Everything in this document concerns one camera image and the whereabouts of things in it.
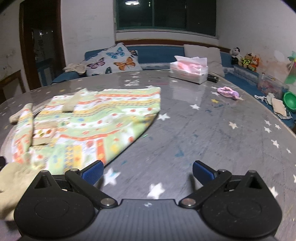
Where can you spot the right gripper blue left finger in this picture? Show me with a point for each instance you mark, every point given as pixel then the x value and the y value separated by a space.
pixel 82 182

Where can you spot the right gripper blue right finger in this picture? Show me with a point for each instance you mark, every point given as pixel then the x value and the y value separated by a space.
pixel 211 180

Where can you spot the colourful striped children's garment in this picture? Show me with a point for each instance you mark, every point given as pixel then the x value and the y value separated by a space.
pixel 73 131

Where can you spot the pink scrunchie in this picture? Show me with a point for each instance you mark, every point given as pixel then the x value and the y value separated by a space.
pixel 228 92

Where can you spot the beige folded cloth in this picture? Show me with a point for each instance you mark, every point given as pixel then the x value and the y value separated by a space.
pixel 278 107

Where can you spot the black small box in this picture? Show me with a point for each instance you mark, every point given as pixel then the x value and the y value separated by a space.
pixel 212 78

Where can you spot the clear plastic storage box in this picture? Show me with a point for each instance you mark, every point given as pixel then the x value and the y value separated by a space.
pixel 268 84

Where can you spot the pink tissue box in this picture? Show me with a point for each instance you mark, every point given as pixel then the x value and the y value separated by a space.
pixel 194 69

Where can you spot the beige cloth on sofa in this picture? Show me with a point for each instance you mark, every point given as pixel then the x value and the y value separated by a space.
pixel 79 68

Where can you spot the green plastic bowl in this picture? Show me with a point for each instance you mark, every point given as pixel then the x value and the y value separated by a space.
pixel 289 100

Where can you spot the yellow-vested teddy bear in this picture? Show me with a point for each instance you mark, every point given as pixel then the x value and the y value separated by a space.
pixel 246 60

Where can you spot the orange plush toy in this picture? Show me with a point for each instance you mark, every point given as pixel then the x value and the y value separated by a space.
pixel 254 63

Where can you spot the wooden side table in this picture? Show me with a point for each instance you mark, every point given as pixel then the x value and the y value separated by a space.
pixel 12 85

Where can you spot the panda plush toy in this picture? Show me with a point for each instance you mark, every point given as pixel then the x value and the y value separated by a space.
pixel 235 56

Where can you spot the butterfly print pillow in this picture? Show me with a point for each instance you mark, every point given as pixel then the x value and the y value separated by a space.
pixel 115 59

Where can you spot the blue sofa bench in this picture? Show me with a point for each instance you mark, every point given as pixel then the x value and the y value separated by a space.
pixel 162 55

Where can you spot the colourful pinwheel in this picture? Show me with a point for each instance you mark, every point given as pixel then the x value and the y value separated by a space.
pixel 290 79

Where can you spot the dark wooden door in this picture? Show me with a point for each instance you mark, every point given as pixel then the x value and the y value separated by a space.
pixel 41 42

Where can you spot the dark window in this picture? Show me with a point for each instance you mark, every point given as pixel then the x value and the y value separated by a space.
pixel 185 15

